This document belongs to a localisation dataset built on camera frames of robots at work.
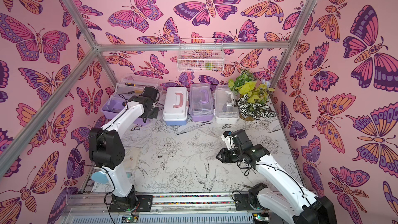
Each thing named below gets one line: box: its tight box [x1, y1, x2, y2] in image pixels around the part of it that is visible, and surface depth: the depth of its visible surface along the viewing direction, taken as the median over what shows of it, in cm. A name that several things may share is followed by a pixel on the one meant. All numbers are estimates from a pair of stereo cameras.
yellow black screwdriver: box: [124, 82, 146, 87], surface depth 96 cm
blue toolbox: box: [163, 86, 190, 126], surface depth 102 cm
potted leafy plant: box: [228, 69, 278, 122], surface depth 88 cm
